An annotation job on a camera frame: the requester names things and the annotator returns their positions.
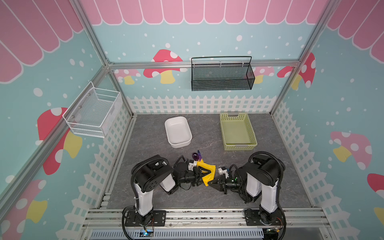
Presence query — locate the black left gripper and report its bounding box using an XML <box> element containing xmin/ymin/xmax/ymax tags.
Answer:
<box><xmin>178</xmin><ymin>166</ymin><xmax>211</xmax><ymax>188</ymax></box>

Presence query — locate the yellow paper napkin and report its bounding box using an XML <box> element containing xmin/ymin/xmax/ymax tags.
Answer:
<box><xmin>197</xmin><ymin>160</ymin><xmax>216</xmax><ymax>187</ymax></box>

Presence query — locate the purple metal spoon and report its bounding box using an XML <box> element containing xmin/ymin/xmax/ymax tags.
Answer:
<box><xmin>192</xmin><ymin>153</ymin><xmax>200</xmax><ymax>161</ymax></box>

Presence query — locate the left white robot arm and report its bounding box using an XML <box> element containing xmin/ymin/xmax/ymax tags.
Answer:
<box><xmin>131</xmin><ymin>155</ymin><xmax>216</xmax><ymax>217</ymax></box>

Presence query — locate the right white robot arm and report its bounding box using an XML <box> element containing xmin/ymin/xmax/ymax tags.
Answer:
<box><xmin>208</xmin><ymin>151</ymin><xmax>285</xmax><ymax>216</ymax></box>

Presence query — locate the white plastic tub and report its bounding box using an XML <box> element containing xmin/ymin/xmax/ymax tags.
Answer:
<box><xmin>165</xmin><ymin>116</ymin><xmax>193</xmax><ymax>149</ymax></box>

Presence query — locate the green perforated plastic basket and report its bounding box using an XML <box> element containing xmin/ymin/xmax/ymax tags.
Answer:
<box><xmin>220</xmin><ymin>112</ymin><xmax>258</xmax><ymax>151</ymax></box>

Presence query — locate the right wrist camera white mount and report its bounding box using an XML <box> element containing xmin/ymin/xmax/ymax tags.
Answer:
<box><xmin>218</xmin><ymin>167</ymin><xmax>231</xmax><ymax>179</ymax></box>

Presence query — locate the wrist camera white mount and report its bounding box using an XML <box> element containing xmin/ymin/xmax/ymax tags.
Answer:
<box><xmin>188</xmin><ymin>161</ymin><xmax>198</xmax><ymax>171</ymax></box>
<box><xmin>218</xmin><ymin>167</ymin><xmax>231</xmax><ymax>179</ymax></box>

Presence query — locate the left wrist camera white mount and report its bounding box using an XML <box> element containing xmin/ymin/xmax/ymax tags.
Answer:
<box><xmin>188</xmin><ymin>161</ymin><xmax>198</xmax><ymax>171</ymax></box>

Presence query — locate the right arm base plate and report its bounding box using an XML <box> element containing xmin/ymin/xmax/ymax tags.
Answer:
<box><xmin>244</xmin><ymin>209</ymin><xmax>284</xmax><ymax>226</ymax></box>

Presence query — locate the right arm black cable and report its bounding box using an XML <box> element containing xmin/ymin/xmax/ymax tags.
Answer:
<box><xmin>228</xmin><ymin>150</ymin><xmax>287</xmax><ymax>240</ymax></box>

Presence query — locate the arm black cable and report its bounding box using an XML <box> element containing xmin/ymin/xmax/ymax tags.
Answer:
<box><xmin>228</xmin><ymin>150</ymin><xmax>287</xmax><ymax>240</ymax></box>
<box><xmin>121</xmin><ymin>154</ymin><xmax>187</xmax><ymax>240</ymax></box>

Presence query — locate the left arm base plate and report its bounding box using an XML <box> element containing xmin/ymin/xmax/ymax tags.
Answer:
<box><xmin>124</xmin><ymin>210</ymin><xmax>167</xmax><ymax>227</ymax></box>

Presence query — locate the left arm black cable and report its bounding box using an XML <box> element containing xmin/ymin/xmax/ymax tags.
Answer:
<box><xmin>121</xmin><ymin>154</ymin><xmax>187</xmax><ymax>240</ymax></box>

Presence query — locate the black mesh wall basket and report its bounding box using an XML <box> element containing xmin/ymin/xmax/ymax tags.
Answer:
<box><xmin>191</xmin><ymin>56</ymin><xmax>256</xmax><ymax>92</ymax></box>

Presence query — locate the white wire wall basket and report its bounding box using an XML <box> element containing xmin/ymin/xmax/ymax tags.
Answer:
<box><xmin>63</xmin><ymin>82</ymin><xmax>123</xmax><ymax>138</ymax></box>

